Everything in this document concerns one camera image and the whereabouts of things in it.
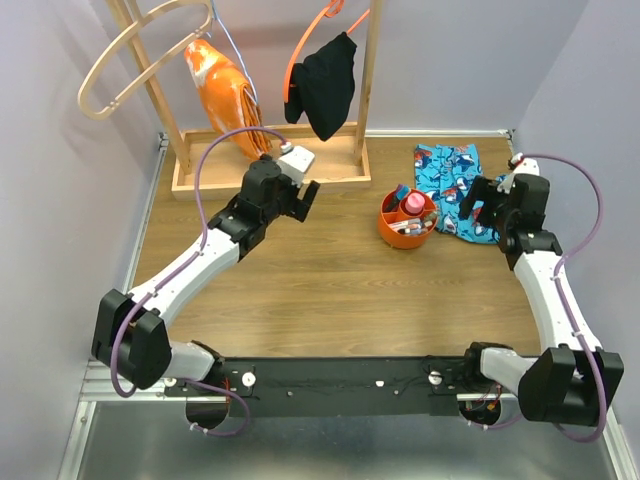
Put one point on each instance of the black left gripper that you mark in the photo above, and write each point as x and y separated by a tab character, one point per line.
296	206

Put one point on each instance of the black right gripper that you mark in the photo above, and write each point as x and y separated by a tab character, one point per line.
483	189

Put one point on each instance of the pink cap marker tube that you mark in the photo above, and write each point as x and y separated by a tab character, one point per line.
414	204

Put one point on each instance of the black highlighter blue cap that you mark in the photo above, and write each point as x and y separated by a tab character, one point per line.
398	195

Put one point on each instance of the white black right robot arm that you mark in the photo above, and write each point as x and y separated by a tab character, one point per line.
573	380

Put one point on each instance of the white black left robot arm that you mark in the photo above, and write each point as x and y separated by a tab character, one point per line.
131	333

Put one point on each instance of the blue shark print cloth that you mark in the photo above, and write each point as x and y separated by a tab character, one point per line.
445	174

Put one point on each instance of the orange round divided organizer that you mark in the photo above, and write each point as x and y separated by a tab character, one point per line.
406	218

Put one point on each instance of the black hanging garment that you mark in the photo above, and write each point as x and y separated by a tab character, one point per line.
322	87

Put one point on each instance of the orange white folded cloth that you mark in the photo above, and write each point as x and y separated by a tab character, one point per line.
225	92

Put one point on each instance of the wooden clothes hanger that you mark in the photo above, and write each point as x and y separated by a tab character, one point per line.
131	22

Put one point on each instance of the wooden clothes rack posts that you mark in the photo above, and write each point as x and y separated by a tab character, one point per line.
341	160

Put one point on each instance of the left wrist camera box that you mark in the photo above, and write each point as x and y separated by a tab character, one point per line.
295	162

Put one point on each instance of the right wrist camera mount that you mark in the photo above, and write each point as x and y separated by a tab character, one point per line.
518	164

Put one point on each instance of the blue wire hanger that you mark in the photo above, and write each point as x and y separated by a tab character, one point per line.
235	45

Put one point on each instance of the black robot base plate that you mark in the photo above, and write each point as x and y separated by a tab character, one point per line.
360	386

